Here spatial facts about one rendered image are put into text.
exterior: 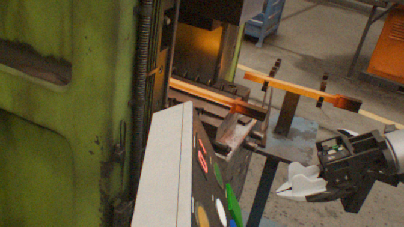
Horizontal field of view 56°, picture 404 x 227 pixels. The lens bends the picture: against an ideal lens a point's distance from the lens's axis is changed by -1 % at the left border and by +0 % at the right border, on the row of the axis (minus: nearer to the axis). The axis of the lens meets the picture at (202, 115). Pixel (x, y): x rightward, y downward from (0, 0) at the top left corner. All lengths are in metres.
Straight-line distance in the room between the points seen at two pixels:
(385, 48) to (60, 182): 4.04
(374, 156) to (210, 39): 0.81
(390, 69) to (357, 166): 4.04
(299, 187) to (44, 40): 0.64
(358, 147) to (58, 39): 0.66
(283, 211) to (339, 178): 1.67
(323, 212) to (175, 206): 2.05
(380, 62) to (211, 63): 3.48
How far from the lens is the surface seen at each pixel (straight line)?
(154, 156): 0.60
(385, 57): 4.71
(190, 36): 1.42
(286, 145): 1.63
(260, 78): 1.49
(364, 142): 0.74
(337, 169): 0.72
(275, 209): 2.38
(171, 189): 0.52
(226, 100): 1.17
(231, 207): 0.73
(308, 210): 2.47
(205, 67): 1.43
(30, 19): 0.96
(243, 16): 0.97
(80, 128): 0.89
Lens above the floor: 1.53
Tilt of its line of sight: 29 degrees down
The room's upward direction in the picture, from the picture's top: 10 degrees clockwise
